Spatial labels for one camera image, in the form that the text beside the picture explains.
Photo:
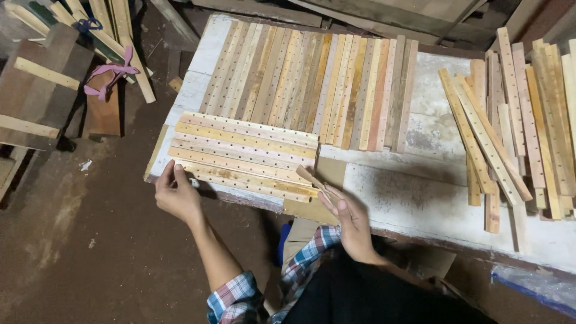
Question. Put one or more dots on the person's left hand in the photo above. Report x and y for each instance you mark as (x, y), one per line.
(177, 198)

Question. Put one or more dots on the person's right hand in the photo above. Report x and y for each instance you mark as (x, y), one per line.
(355, 234)

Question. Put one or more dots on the pale drilled wood slat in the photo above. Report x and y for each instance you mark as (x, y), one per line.
(247, 182)

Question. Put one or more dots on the small wooden sanding piece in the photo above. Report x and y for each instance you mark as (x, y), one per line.
(309, 177)

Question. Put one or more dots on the plain thin wood board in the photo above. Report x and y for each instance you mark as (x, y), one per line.
(156, 153)

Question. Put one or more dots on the khaki trousers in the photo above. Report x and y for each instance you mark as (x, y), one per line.
(299, 236)

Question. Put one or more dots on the plaid shirt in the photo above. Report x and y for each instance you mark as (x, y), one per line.
(306, 261)

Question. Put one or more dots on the brown cardboard sheet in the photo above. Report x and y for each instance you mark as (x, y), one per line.
(330, 173)

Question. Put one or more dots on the blue slipper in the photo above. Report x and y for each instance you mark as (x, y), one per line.
(283, 243)

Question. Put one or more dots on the stack of drilled slats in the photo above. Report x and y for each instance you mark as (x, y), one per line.
(245, 144)

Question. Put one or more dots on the row of drilled wooden strips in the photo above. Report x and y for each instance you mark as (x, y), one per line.
(310, 85)

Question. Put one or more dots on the pile of scrap wood planks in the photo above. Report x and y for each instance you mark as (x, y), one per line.
(49, 76)

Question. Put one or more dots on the clear plastic sheet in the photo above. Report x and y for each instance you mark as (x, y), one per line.
(535, 283)

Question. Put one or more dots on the loose heap of drilled battens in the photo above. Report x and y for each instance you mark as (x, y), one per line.
(513, 130)

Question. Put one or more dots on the leaning background wood boards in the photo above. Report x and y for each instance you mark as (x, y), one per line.
(360, 18)

